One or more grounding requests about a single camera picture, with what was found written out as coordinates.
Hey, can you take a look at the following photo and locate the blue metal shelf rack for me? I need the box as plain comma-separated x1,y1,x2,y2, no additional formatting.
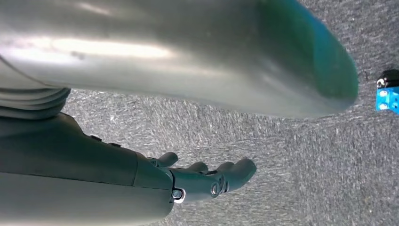
375,68,399,115

